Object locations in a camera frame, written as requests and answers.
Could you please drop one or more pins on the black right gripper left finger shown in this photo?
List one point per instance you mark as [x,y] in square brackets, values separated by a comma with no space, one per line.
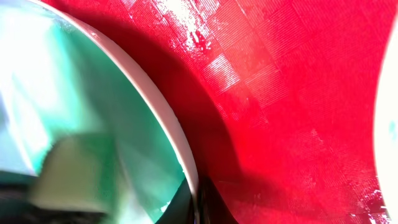
[180,209]

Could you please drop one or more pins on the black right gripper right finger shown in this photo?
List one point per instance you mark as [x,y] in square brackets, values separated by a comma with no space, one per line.
[211,205]

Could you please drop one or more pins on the green and yellow sponge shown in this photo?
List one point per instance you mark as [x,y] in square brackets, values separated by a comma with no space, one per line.
[79,174]

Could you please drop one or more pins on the white plate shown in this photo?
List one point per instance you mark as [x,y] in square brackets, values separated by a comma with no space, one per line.
[385,126]

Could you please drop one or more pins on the red plastic tray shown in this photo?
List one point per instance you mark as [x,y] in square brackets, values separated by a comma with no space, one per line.
[276,97]

